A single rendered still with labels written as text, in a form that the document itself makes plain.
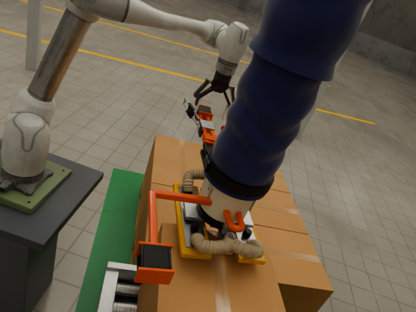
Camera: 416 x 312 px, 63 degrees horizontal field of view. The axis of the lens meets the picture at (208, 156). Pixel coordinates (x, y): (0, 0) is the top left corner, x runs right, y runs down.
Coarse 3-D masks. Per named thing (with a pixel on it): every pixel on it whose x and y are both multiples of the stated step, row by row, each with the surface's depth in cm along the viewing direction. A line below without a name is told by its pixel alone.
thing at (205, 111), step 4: (200, 104) 164; (200, 108) 160; (204, 108) 162; (208, 108) 163; (200, 112) 157; (204, 112) 158; (208, 112) 159; (196, 116) 159; (204, 116) 159; (212, 116) 160; (196, 120) 160
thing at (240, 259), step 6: (246, 228) 116; (252, 228) 122; (240, 234) 116; (246, 234) 115; (252, 234) 118; (240, 240) 114; (246, 240) 115; (240, 258) 108; (246, 258) 109; (252, 258) 110; (258, 258) 110; (264, 258) 112
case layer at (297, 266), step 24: (168, 144) 244; (192, 144) 254; (168, 168) 218; (192, 168) 227; (144, 192) 231; (288, 192) 241; (144, 216) 192; (168, 216) 181; (264, 216) 208; (288, 216) 217; (144, 240) 165; (288, 240) 196; (288, 264) 180; (312, 264) 186; (288, 288) 170; (312, 288) 171
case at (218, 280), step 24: (168, 240) 112; (264, 240) 127; (192, 264) 106; (216, 264) 110; (240, 264) 113; (264, 264) 117; (144, 288) 123; (168, 288) 97; (192, 288) 99; (216, 288) 102; (240, 288) 105; (264, 288) 108
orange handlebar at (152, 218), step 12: (204, 132) 143; (156, 192) 102; (168, 192) 104; (156, 204) 98; (204, 204) 108; (156, 216) 94; (228, 216) 104; (240, 216) 106; (156, 228) 90; (240, 228) 101; (156, 240) 87
